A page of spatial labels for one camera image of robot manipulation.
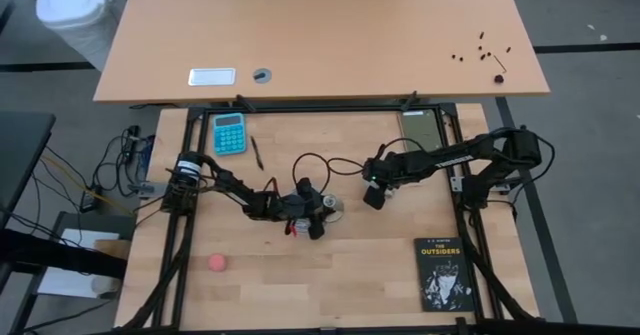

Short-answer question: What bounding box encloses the white paper sheet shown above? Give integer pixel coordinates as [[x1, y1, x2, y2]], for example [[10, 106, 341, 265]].
[[37, 228, 122, 299]]

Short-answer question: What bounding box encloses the beige wooden desk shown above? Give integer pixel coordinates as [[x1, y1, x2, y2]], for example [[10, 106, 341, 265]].
[[93, 0, 552, 105]]

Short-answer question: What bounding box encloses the blue cable bundle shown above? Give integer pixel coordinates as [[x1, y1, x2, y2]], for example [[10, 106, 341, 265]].
[[141, 134, 157, 176]]

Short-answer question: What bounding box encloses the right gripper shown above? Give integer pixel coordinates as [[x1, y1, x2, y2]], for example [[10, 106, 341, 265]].
[[362, 155, 402, 212]]

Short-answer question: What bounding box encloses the olive green notebook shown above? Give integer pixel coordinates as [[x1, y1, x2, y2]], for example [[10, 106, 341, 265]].
[[398, 108, 445, 155]]

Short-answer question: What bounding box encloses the dark pen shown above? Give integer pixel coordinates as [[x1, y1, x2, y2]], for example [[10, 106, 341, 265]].
[[250, 135, 265, 172]]

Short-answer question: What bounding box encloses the white trash bin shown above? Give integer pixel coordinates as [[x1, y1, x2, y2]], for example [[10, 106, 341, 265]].
[[35, 0, 121, 72]]

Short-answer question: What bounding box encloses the black floor cable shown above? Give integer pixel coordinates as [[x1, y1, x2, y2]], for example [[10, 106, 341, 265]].
[[29, 124, 151, 216]]

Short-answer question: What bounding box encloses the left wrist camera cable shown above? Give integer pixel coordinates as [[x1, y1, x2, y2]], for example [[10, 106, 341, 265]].
[[291, 151, 333, 196]]

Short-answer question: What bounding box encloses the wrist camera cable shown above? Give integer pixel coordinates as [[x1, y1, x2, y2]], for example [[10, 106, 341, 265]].
[[291, 151, 333, 196], [325, 156, 372, 177]]

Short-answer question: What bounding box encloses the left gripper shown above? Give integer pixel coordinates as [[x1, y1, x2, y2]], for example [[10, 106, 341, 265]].
[[269, 176, 327, 241]]

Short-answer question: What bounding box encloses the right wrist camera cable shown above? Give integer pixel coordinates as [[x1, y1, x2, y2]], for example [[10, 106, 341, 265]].
[[325, 156, 372, 177]]

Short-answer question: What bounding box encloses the black table leg bar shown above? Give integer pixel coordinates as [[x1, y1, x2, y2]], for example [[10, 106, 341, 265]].
[[0, 227, 129, 281]]

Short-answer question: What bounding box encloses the silver rectangular desk plate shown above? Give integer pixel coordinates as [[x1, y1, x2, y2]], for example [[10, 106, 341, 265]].
[[187, 67, 237, 87]]

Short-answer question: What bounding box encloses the black side desk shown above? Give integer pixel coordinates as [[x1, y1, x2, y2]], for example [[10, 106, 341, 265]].
[[0, 112, 57, 229]]

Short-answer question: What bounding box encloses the brass lamp base socket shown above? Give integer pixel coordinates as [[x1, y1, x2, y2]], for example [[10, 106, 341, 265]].
[[319, 193, 346, 225]]

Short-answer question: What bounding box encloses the black power adapter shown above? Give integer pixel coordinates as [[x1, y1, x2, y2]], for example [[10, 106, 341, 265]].
[[79, 185, 105, 214]]

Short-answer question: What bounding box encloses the black power strip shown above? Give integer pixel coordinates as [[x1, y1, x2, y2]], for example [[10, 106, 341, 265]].
[[122, 124, 142, 162]]

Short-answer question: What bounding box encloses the teal calculator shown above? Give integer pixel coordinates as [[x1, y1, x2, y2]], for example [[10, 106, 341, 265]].
[[213, 112, 248, 157]]

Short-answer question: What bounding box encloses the black Outsiders book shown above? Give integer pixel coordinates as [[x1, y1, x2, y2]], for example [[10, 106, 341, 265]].
[[413, 236, 476, 313]]

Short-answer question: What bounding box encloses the black frame strut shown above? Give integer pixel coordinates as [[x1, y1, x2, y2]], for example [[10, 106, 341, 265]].
[[234, 93, 258, 114], [399, 90, 419, 113]]

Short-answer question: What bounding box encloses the yellow floor cable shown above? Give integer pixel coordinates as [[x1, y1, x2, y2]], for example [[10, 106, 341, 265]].
[[40, 153, 135, 217]]

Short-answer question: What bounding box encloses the pink ball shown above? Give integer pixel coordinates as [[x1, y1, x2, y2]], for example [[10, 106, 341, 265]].
[[208, 253, 230, 273]]

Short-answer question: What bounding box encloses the black aluminium table frame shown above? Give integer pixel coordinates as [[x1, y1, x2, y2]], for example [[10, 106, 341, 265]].
[[114, 102, 546, 335]]

